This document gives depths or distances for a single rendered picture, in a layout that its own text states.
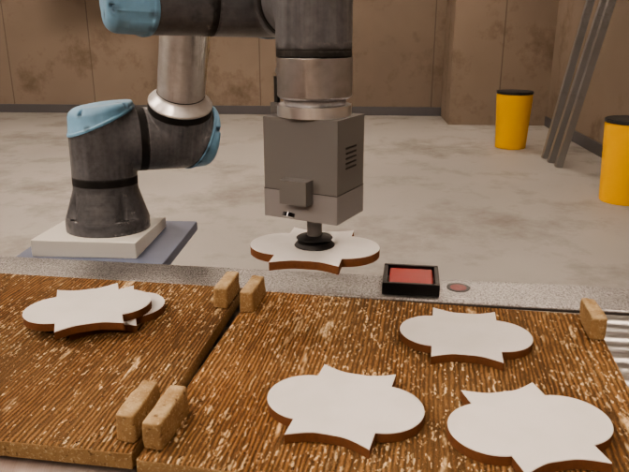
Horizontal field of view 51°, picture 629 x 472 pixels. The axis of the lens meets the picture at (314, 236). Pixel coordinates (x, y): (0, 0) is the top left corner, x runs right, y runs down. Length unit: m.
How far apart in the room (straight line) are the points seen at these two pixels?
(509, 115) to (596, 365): 6.44
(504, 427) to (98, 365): 0.39
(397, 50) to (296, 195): 8.83
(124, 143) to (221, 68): 8.45
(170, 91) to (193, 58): 0.07
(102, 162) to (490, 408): 0.83
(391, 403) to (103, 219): 0.75
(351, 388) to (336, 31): 0.33
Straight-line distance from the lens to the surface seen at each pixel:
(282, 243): 0.71
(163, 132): 1.22
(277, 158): 0.67
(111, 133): 1.21
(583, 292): 0.97
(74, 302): 0.81
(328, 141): 0.64
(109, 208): 1.22
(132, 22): 0.70
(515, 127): 7.14
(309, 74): 0.64
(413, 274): 0.93
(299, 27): 0.64
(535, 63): 8.89
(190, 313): 0.80
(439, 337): 0.72
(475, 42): 8.72
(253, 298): 0.78
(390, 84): 9.48
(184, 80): 1.18
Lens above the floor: 1.26
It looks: 18 degrees down
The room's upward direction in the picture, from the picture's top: straight up
